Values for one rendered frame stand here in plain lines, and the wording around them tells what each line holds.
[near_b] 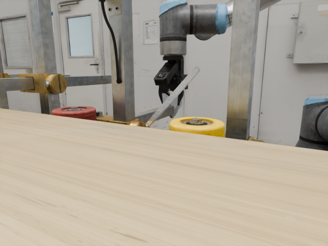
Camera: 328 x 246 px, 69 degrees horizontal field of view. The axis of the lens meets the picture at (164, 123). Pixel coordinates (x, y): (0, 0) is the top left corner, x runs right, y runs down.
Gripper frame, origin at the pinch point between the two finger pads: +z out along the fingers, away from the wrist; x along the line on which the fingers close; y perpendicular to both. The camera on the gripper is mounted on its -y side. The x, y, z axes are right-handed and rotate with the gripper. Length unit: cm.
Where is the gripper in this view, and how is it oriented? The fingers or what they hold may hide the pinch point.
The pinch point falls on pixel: (170, 114)
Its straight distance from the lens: 83.7
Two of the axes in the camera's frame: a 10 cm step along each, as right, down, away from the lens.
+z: 0.1, 9.7, 2.4
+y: 4.7, -2.2, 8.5
